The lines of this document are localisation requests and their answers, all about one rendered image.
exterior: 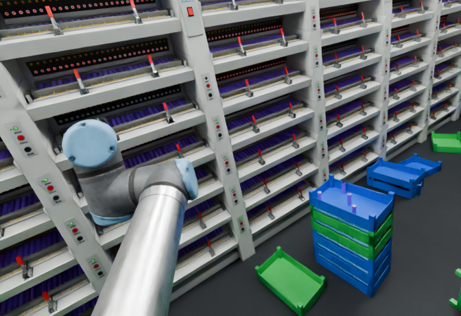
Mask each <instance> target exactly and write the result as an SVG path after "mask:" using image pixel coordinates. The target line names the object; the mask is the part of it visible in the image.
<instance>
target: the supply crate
mask: <svg viewBox="0 0 461 316"><path fill-rule="evenodd" d="M342 182H343V181H341V180H338V179H335V178H334V174H331V173H330V174H329V179H328V180H327V181H326V182H325V183H323V184H322V185H321V186H319V187H318V188H317V189H316V190H314V191H313V190H311V189H310V190H309V191H308V192H309V204H311V205H312V206H315V207H317V208H319V209H322V210H324V211H326V212H329V213H331V214H332V215H335V216H337V217H340V218H342V219H344V220H346V221H349V222H351V223H354V224H355V225H357V226H360V227H362V228H364V229H367V230H369V231H371V232H374V231H375V230H376V229H377V228H378V227H379V225H380V224H381V223H382V221H383V220H384V219H385V218H386V217H387V216H388V214H389V213H390V211H391V210H392V209H393V208H394V195H395V193H394V192H392V191H390V192H389V193H388V195H386V194H383V193H380V192H376V191H373V190H370V189H366V188H364V187H361V186H358V185H354V184H351V183H348V182H346V194H342ZM318 191H321V192H322V200H321V199H318ZM347 193H351V195H352V204H355V205H356V214H355V213H353V212H352V210H351V206H349V205H348V204H347Z"/></svg>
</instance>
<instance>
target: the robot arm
mask: <svg viewBox="0 0 461 316"><path fill-rule="evenodd" d="M104 120H105V122H106V123H104ZM119 140H121V139H120V137H119V135H118V136H117V135H116V133H115V131H114V130H113V129H112V127H110V126H109V124H108V121H107V119H106V117H102V118H100V119H98V118H95V119H87V120H83V121H79V122H77V123H75V124H73V125H72V126H71V127H70V128H69V129H68V130H67V131H66V133H65V134H64V136H63V139H62V149H63V152H64V154H65V156H66V157H67V159H68V160H69V161H70V162H72V163H73V166H74V169H75V172H76V174H77V177H78V180H79V182H80V186H81V188H82V191H83V194H84V196H85V199H86V202H87V204H88V211H89V212H90V214H91V215H92V217H93V220H94V222H95V223H96V224H98V225H101V226H112V225H116V224H117V223H123V222H125V221H127V220H129V219H131V218H132V220H131V222H130V225H129V226H128V229H127V231H126V234H125V237H124V238H123V241H122V243H121V246H120V248H119V251H118V252H117V255H116V257H115V260H114V263H113V265H112V267H111V269H110V272H109V274H108V277H107V279H106V281H105V283H104V286H103V289H102V291H101V293H100V295H99V298H98V300H97V303H96V305H95V308H94V310H93V312H92V315H91V316H168V312H169V303H170V299H171V294H172V287H173V282H174V274H175V270H176V262H177V257H178V250H179V245H180V238H181V233H182V225H183V220H184V215H185V211H186V209H187V203H188V200H191V201H193V200H194V199H196V198H197V197H198V182H197V179H196V174H195V171H194V169H193V166H192V164H191V162H190V161H189V160H188V159H186V158H181V159H174V160H171V161H167V162H162V163H158V164H154V165H148V166H144V167H139V168H134V169H129V170H126V167H125V164H124V162H123V158H122V155H121V152H120V149H119V145H118V142H117V141H119Z"/></svg>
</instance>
